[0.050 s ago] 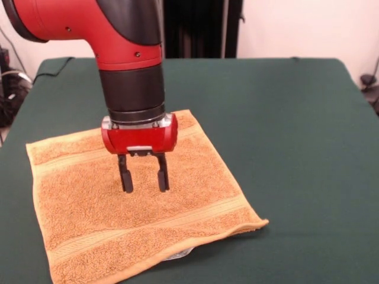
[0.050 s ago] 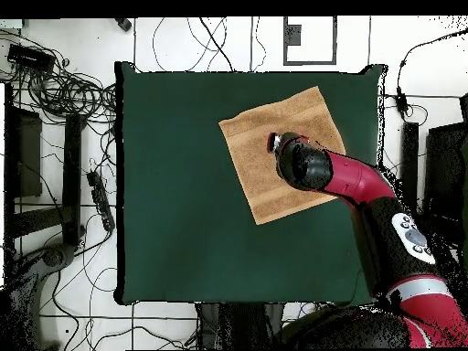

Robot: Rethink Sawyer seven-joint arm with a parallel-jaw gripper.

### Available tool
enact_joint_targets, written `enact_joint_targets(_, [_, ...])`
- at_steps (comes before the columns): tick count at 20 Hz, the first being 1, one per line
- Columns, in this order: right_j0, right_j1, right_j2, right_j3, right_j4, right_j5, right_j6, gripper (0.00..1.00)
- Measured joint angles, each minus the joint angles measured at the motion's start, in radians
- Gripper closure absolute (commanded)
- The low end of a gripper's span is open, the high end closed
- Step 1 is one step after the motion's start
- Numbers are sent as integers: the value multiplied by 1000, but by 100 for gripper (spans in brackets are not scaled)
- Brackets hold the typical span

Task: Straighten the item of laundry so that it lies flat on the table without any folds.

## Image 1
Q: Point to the black electronic device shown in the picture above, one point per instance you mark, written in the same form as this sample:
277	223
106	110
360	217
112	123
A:
4	59

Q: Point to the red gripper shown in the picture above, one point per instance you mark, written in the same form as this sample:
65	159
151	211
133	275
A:
139	139

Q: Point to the dark green table cloth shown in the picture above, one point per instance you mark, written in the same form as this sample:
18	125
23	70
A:
311	177

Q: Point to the tan terry towel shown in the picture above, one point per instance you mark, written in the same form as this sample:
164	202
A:
118	213

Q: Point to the small black adapter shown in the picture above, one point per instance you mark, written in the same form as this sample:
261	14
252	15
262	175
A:
367	80

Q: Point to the black equipment piece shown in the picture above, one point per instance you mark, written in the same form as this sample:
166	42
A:
374	102

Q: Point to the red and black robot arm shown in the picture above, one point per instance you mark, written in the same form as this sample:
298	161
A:
89	23

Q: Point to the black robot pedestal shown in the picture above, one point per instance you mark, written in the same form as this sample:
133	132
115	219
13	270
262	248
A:
201	29

